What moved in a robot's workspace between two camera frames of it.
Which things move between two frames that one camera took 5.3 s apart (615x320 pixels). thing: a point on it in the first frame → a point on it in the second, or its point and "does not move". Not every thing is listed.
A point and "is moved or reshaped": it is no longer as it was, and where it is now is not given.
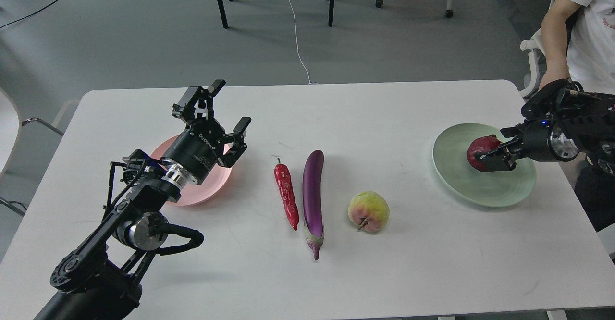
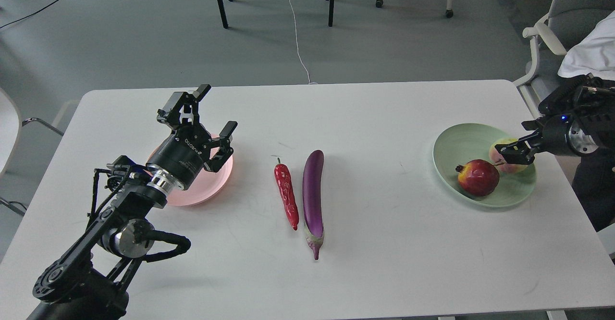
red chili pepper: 284,179 does not move
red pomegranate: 481,145 → 478,178
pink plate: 212,185 does not move
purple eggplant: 313,192 does not move
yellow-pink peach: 369,210 is moved or reshaped
